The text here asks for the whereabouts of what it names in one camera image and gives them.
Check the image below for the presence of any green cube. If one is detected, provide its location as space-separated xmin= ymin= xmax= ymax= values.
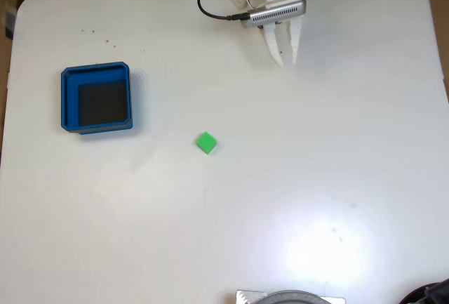
xmin=195 ymin=131 xmax=218 ymax=156

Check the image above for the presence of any blue square box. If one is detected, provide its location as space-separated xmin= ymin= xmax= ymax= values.
xmin=60 ymin=60 xmax=134 ymax=136

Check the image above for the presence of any brown cardboard box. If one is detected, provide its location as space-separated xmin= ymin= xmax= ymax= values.
xmin=0 ymin=0 xmax=18 ymax=164

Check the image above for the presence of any silver metal plate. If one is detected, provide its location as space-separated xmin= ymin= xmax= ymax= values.
xmin=235 ymin=289 xmax=347 ymax=304

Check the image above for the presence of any grey round disc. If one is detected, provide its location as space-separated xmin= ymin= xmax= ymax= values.
xmin=257 ymin=289 xmax=333 ymax=304

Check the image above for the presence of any black object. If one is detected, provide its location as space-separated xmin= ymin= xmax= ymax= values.
xmin=398 ymin=277 xmax=449 ymax=304

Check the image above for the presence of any silver grey camera box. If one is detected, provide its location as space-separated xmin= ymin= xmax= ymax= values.
xmin=240 ymin=0 xmax=307 ymax=29

